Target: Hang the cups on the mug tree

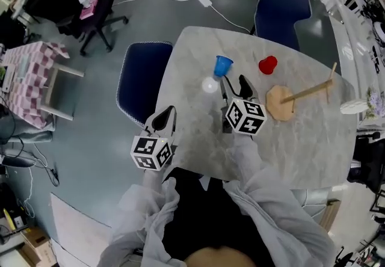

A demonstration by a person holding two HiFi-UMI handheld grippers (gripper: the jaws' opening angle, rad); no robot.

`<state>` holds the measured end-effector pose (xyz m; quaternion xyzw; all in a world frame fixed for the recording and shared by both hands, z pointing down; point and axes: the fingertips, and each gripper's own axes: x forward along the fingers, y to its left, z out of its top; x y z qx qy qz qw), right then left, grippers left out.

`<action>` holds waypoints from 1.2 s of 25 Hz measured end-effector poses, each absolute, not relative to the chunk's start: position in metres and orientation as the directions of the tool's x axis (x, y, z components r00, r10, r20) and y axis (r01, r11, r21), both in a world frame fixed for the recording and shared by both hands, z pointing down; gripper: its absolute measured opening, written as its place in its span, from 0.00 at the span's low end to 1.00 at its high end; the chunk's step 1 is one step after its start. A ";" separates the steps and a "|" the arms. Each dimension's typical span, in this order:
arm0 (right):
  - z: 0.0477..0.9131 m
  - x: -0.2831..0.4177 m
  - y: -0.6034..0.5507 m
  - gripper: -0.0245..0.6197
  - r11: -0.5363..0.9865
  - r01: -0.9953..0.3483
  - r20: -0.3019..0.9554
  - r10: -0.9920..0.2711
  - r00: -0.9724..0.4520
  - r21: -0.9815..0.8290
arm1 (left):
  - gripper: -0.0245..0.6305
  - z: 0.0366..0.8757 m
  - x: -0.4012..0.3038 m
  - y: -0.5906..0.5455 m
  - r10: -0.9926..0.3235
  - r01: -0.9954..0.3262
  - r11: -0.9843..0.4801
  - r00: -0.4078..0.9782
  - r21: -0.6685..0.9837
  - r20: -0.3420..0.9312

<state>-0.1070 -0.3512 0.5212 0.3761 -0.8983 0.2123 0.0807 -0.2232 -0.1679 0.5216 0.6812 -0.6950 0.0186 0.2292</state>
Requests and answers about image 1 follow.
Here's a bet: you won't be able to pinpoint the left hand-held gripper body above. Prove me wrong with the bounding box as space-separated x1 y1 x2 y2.
130 112 178 172

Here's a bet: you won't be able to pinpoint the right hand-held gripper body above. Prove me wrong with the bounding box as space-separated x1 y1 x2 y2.
221 93 268 135

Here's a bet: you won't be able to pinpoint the blue plastic cup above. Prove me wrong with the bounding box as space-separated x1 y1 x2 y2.
213 55 234 78

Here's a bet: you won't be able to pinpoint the red plastic cup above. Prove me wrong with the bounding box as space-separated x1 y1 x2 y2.
258 55 278 75

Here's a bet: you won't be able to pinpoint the wooden mug tree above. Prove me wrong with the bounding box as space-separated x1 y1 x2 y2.
265 62 338 122

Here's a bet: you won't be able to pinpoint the person's right forearm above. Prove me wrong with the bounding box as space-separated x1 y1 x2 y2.
222 133 336 267

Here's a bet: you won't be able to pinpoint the person's left forearm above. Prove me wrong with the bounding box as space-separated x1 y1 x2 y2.
99 168 181 267

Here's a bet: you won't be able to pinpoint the dark blue chair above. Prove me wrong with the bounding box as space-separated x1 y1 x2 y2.
250 0 312 52
115 41 174 128

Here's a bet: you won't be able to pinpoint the person's black-clothed torso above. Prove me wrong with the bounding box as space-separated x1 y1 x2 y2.
144 167 277 267

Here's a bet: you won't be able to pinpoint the light wooden stool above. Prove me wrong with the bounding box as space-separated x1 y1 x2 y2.
39 63 85 121

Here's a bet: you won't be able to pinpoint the white flat board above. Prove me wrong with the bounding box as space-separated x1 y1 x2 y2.
49 192 112 267

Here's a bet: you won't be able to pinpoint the black office chair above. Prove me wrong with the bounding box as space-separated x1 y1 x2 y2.
23 0 129 57

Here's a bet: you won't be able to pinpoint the pale purple flowers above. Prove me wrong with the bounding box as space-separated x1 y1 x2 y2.
364 86 385 121

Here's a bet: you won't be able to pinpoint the pink box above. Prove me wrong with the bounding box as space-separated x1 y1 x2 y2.
79 0 99 20

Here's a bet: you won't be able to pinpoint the pink checkered tablecloth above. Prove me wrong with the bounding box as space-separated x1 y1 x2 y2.
0 40 70 130

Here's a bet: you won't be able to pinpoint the cardboard box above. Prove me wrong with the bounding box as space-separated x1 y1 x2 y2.
18 226 58 267

